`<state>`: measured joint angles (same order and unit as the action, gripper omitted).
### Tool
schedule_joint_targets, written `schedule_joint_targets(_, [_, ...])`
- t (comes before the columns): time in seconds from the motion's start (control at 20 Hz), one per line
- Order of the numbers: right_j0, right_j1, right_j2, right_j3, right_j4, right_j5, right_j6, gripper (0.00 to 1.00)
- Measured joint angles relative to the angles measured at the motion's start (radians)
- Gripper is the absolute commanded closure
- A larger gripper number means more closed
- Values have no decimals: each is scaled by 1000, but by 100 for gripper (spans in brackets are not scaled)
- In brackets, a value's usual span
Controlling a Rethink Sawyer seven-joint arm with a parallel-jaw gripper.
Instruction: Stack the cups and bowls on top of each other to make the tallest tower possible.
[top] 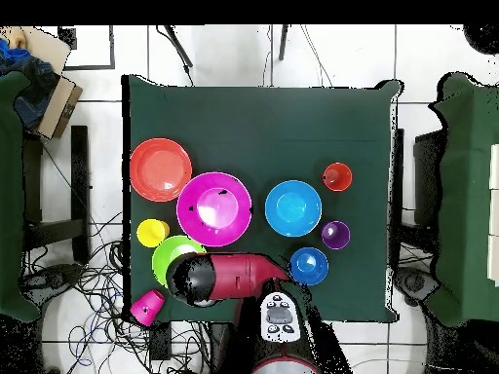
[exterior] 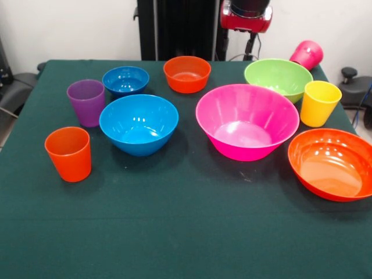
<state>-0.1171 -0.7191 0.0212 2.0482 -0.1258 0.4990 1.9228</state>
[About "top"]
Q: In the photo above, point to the green bowl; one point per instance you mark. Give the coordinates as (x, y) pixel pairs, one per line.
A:
(161, 265)

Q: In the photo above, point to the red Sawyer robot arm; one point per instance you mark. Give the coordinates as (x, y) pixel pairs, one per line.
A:
(234, 272)

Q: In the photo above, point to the large pink bowl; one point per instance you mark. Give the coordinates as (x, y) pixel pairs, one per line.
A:
(214, 226)

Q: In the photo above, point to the light blue bowl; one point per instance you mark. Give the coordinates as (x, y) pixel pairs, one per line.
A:
(293, 208)

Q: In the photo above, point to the dark green table cloth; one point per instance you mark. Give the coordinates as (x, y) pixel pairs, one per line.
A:
(253, 124)

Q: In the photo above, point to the small dark blue bowl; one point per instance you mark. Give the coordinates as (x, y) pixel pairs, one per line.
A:
(310, 267)

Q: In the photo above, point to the purple cup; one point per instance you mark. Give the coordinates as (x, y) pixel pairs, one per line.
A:
(336, 235)

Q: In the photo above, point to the orange cup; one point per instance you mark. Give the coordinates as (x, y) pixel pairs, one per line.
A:
(338, 177)

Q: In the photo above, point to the large shallow orange bowl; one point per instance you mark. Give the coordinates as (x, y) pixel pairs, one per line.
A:
(160, 170)

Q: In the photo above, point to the yellow cup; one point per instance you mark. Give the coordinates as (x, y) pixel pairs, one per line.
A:
(151, 233)

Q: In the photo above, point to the pink cup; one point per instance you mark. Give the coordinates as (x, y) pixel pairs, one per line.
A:
(148, 306)

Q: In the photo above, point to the black box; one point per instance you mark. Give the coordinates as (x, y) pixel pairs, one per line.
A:
(429, 175)

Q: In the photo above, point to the green cloth covered table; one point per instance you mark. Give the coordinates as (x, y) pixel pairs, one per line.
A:
(454, 194)
(9, 194)

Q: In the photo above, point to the white boxes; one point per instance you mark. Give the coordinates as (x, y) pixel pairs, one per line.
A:
(495, 214)

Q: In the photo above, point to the beige board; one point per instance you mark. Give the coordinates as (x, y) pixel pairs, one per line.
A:
(45, 46)

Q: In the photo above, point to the black stool frame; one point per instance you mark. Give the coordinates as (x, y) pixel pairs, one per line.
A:
(80, 175)

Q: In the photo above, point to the black camera tripod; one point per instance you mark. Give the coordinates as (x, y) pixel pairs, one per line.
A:
(180, 48)

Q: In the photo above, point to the black floor frame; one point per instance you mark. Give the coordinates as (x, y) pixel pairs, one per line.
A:
(89, 68)

